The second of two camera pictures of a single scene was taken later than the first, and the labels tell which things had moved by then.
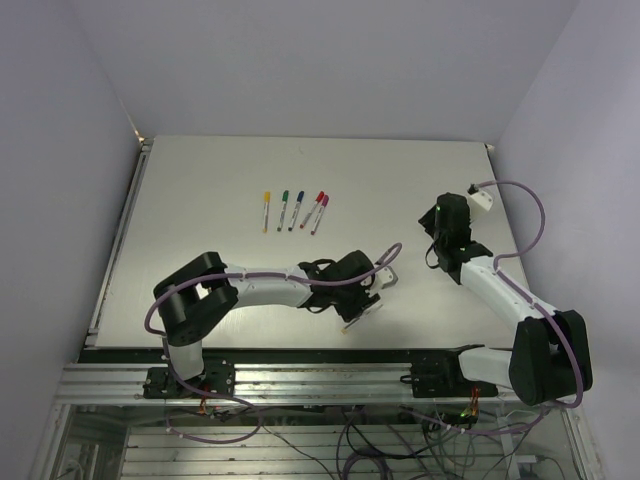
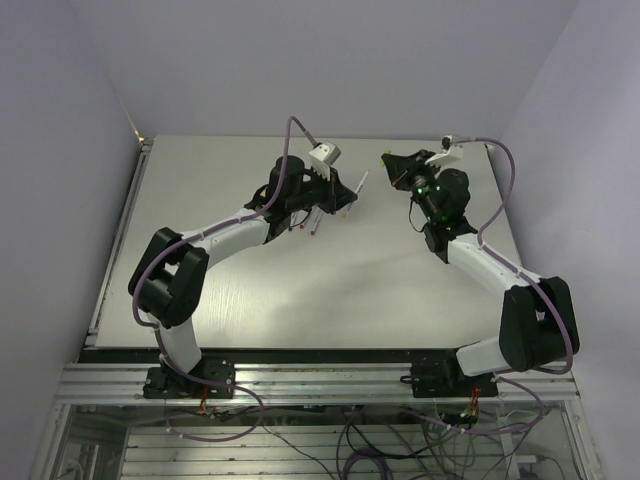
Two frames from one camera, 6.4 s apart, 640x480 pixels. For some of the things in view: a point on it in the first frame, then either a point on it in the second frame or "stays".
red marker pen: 325,200 stays
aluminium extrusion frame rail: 273,385 stays
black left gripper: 366,301 -> 337,196
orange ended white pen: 344,330 -> 357,190
